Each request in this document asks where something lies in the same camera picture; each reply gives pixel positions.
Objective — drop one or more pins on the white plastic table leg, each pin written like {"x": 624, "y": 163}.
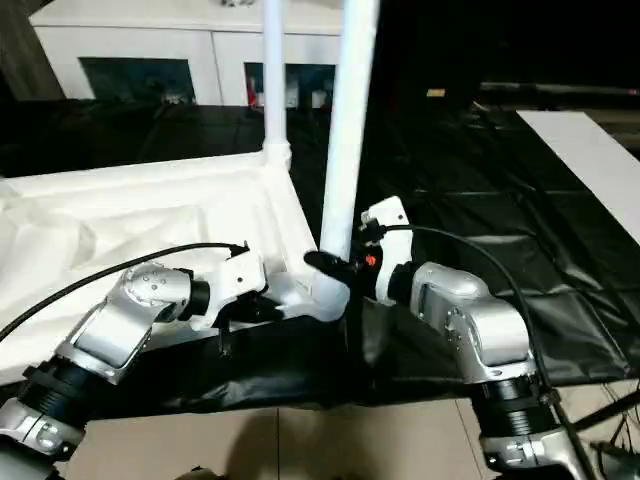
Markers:
{"x": 350, "y": 125}
{"x": 275, "y": 75}

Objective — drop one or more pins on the white plastic table top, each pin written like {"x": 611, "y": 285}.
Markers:
{"x": 125, "y": 210}

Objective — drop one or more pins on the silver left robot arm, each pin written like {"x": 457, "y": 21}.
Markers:
{"x": 115, "y": 320}

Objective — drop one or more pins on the black mat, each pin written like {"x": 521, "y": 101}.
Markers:
{"x": 500, "y": 200}

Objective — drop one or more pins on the small white cup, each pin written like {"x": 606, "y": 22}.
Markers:
{"x": 318, "y": 99}

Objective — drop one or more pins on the small tan label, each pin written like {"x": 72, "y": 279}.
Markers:
{"x": 436, "y": 92}

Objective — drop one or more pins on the white flat board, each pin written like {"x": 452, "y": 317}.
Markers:
{"x": 590, "y": 160}

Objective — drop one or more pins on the black cabinet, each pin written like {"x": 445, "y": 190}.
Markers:
{"x": 500, "y": 45}

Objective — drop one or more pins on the black stand leg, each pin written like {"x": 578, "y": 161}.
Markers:
{"x": 600, "y": 415}

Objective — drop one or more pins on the black object pile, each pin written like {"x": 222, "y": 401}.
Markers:
{"x": 237, "y": 3}

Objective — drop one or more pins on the white cabinet with glass doors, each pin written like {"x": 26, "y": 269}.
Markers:
{"x": 150, "y": 40}

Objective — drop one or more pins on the black router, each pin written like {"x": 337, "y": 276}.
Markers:
{"x": 620, "y": 465}

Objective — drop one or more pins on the grey curtain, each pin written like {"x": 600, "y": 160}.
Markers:
{"x": 25, "y": 50}

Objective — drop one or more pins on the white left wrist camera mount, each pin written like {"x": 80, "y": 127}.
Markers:
{"x": 235, "y": 280}

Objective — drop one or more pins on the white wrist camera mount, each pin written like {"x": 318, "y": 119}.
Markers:
{"x": 235, "y": 280}
{"x": 392, "y": 215}

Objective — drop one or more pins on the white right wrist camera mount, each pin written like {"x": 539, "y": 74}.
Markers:
{"x": 392, "y": 215}

